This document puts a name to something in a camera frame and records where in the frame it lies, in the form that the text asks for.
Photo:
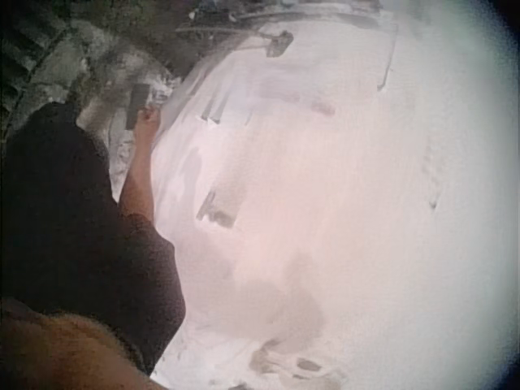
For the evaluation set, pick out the person's right fingers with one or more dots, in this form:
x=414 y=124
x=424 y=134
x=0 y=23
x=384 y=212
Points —
x=151 y=113

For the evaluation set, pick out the dark rectangular tool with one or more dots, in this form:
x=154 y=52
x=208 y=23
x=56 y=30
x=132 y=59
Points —
x=136 y=105

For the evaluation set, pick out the person's right hand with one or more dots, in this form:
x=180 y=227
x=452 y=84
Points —
x=146 y=124

